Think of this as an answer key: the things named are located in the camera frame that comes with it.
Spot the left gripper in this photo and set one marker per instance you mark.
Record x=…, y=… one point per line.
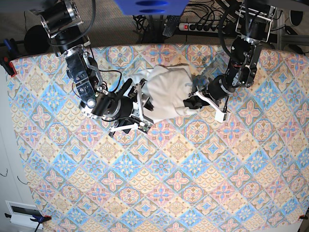
x=212, y=94

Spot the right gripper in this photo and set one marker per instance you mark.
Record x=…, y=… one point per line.
x=127, y=113

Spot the white printed T-shirt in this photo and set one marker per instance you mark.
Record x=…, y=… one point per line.
x=167, y=88

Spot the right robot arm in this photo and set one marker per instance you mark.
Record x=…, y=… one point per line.
x=61, y=21

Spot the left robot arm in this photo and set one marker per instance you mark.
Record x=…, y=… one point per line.
x=253, y=26

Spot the patterned tablecloth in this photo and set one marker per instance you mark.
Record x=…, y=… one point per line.
x=188, y=174

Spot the black power strip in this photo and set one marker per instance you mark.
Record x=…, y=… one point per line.
x=192, y=27

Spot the blue plastic box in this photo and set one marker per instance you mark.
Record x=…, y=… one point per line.
x=152, y=7

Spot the black round stool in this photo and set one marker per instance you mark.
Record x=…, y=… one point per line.
x=36, y=40

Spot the clamp at table top-left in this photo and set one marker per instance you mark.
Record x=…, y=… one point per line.
x=6, y=61

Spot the clamp at table bottom-left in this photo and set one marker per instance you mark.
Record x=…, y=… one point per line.
x=39, y=218

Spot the clamp at table bottom-right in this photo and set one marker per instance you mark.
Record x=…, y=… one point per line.
x=303, y=217

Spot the white wall outlet panel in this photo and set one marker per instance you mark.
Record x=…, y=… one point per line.
x=22, y=213

